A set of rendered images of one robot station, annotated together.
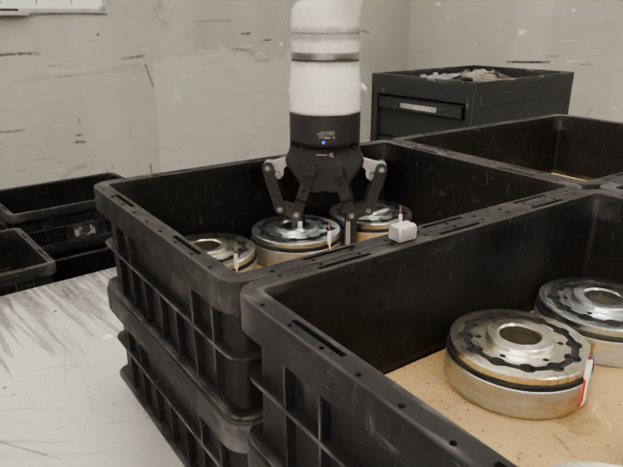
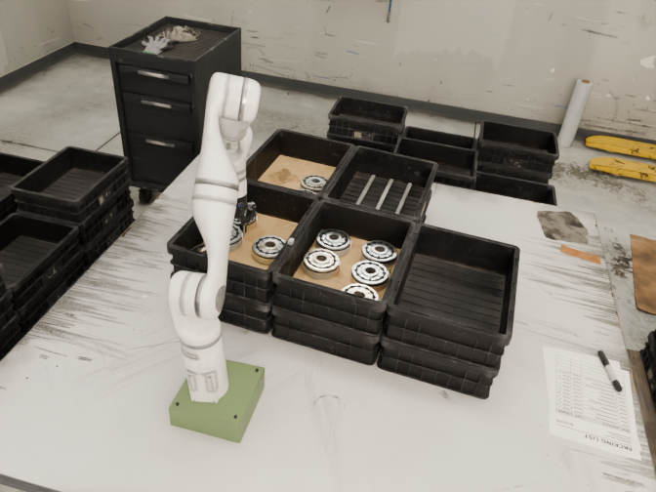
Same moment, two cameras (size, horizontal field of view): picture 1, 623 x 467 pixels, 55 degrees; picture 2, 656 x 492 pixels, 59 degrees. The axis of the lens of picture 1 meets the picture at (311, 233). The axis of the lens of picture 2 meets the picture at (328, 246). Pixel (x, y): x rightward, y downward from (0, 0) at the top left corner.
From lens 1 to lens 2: 1.20 m
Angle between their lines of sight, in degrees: 38
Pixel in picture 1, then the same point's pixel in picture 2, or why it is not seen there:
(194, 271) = (251, 271)
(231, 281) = (267, 272)
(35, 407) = (155, 330)
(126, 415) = not seen: hidden behind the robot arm
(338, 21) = (242, 168)
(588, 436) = (343, 278)
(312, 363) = (303, 286)
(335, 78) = (242, 184)
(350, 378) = (314, 287)
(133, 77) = not seen: outside the picture
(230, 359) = (262, 290)
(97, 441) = not seen: hidden behind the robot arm
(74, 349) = (139, 306)
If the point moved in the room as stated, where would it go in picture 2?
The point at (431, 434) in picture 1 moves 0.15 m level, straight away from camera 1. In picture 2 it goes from (334, 292) to (311, 256)
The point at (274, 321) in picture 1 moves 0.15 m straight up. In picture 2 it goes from (290, 280) to (292, 230)
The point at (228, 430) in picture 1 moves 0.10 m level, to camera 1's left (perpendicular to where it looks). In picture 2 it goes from (264, 307) to (230, 321)
